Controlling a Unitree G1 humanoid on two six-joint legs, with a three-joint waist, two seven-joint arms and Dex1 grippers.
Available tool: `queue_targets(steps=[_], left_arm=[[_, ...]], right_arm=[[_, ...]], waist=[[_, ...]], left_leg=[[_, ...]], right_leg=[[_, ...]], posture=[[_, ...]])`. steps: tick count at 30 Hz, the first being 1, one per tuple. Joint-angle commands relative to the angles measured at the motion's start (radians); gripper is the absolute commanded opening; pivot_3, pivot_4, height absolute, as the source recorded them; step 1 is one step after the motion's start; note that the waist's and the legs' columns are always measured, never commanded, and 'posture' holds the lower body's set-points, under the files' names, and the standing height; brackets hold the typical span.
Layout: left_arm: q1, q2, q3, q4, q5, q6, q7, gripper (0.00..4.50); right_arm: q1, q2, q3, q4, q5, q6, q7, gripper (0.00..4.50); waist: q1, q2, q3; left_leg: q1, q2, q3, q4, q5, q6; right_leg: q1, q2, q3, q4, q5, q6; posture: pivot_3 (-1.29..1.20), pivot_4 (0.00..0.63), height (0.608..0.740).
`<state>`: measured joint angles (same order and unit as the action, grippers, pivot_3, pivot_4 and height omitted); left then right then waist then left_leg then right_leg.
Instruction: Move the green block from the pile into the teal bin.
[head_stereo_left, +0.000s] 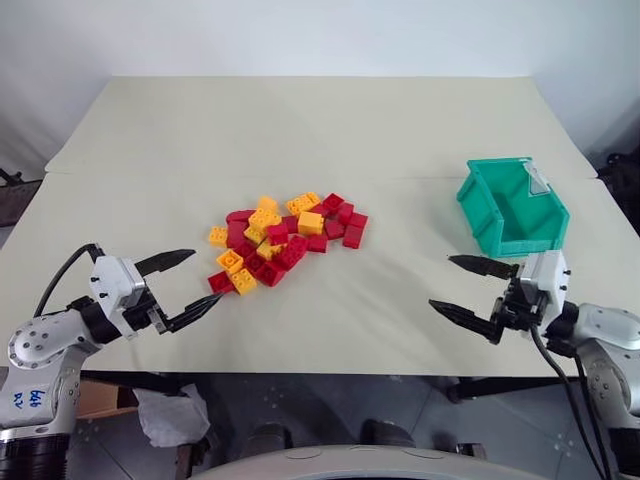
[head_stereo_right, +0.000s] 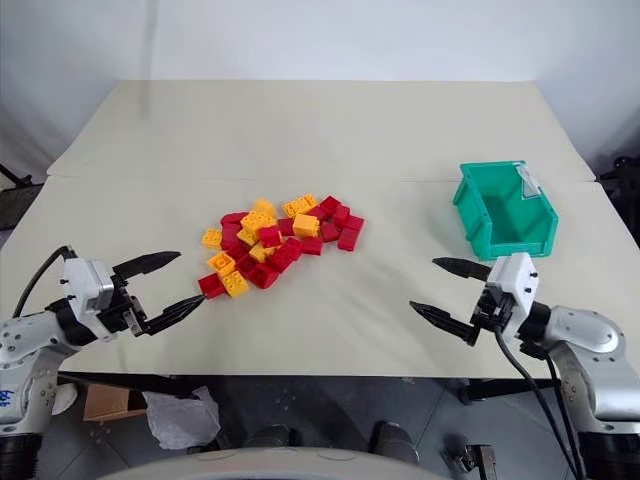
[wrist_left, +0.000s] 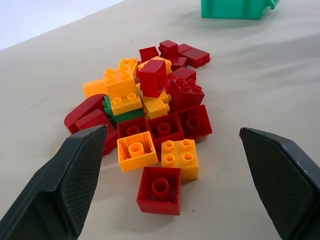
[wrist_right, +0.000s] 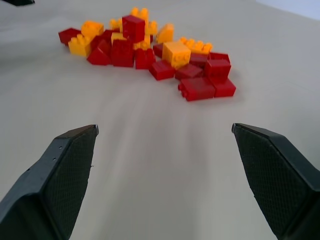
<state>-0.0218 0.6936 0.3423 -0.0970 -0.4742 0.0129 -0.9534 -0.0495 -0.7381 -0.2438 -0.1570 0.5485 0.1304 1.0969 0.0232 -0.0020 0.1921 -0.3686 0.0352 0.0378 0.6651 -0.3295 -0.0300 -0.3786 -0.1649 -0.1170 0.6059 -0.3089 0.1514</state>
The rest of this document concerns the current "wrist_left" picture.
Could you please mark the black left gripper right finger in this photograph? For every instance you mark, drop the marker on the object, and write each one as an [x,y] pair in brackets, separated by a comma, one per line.
[282,185]

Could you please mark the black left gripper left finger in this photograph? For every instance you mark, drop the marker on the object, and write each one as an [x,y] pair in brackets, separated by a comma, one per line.
[50,190]

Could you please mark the green plastic bin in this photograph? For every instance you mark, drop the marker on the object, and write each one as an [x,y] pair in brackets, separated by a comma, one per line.
[235,8]

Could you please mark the red curved block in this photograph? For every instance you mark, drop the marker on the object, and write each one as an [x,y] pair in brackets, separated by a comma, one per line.
[83,110]
[111,141]

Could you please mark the red square block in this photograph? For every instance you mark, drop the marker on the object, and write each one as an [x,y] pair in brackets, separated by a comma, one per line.
[160,191]
[131,128]
[165,131]
[152,78]
[195,122]

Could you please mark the green plastic building brick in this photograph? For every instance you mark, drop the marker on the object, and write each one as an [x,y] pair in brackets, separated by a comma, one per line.
[125,116]

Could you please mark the yellow square studded block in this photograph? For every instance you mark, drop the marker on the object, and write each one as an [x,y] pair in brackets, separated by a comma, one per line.
[180,158]

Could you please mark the yellow two-stud plastic brick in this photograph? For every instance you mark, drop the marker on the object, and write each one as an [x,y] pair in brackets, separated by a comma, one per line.
[126,102]

